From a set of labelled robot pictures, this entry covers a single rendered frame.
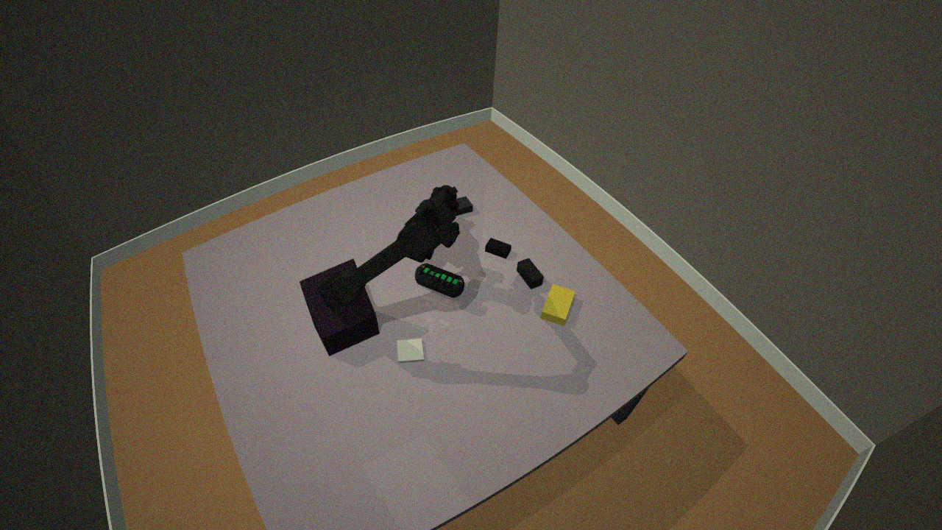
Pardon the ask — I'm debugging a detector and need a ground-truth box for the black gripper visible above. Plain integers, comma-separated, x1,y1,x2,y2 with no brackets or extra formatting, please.
407,221,441,263

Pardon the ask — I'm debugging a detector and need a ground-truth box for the yellow rectangular block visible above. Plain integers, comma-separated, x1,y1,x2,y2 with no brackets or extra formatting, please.
540,284,575,326

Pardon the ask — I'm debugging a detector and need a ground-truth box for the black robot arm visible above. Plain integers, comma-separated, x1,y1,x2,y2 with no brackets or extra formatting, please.
317,185,460,313

